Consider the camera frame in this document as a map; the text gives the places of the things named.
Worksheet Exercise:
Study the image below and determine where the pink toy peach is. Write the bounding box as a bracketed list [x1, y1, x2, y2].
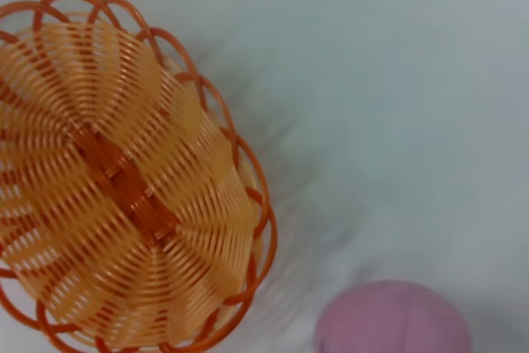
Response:
[312, 279, 473, 353]

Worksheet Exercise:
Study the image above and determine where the orange woven plastic basket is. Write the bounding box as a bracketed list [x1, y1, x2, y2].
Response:
[0, 0, 277, 353]

